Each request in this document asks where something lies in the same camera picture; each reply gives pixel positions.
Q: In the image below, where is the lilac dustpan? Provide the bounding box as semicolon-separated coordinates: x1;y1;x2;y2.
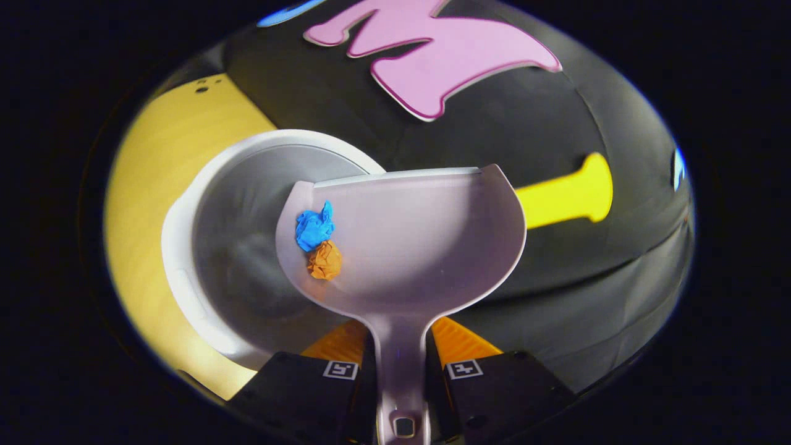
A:
275;163;528;445

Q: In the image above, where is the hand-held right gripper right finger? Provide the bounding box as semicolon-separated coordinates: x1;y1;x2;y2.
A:
425;316;577;445

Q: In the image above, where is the white ribbed garbage bin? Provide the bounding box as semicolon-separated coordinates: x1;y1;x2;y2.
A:
161;129;387;371

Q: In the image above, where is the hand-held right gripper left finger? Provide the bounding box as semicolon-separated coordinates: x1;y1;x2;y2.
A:
226;318;379;445

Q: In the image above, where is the blue paper ball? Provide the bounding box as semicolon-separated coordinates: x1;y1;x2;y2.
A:
295;201;336;252

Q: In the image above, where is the orange paper ball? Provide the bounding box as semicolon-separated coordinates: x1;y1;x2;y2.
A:
307;240;342;281

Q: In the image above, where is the black backdrop cloth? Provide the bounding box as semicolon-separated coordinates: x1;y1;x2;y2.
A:
167;0;696;396

